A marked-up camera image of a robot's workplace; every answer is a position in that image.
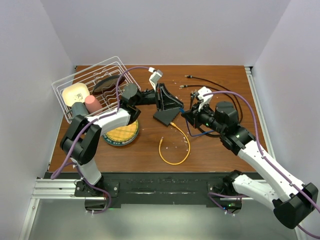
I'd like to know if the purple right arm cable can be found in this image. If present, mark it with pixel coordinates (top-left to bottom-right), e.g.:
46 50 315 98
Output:
203 90 320 240

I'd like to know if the pink cup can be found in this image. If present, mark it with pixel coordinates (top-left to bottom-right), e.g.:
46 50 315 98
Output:
84 95 103 114

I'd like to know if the aluminium frame rail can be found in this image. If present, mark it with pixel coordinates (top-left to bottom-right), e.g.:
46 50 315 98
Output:
18 177 307 240

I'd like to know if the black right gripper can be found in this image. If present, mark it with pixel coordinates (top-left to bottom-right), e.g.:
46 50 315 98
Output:
181 99 225 135

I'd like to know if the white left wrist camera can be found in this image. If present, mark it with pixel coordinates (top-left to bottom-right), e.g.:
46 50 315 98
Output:
148 67 163 91

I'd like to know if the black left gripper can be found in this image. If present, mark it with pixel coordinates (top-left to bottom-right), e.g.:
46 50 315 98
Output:
134 83 183 112

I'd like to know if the yellow green rimmed plate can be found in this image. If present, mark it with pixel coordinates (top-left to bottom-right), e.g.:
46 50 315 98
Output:
102 120 140 147

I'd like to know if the yellow ethernet cable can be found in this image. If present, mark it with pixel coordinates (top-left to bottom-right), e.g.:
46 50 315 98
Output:
158 122 191 166

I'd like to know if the blue ethernet cable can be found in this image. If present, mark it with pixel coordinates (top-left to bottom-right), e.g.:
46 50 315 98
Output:
179 107 218 138

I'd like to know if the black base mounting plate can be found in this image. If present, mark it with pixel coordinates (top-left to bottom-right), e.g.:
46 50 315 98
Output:
74 172 253 210

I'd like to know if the cream square bowl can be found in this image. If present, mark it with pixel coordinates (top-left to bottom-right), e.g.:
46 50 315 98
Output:
62 82 90 107

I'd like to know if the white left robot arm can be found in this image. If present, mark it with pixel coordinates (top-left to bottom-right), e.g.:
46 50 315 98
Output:
60 83 184 196

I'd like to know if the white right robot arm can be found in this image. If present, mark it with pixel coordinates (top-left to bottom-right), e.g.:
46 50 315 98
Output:
181 101 319 229

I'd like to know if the white wire dish rack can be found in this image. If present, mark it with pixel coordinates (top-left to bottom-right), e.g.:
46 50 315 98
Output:
52 56 127 124

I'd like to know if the black network switch box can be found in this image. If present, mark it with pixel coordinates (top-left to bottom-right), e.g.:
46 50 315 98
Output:
153 107 180 127

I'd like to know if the grey green mug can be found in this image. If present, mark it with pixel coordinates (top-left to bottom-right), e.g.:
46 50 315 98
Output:
66 102 89 119

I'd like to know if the dark brown oval plate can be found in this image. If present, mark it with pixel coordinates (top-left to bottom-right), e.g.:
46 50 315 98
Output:
92 75 120 95

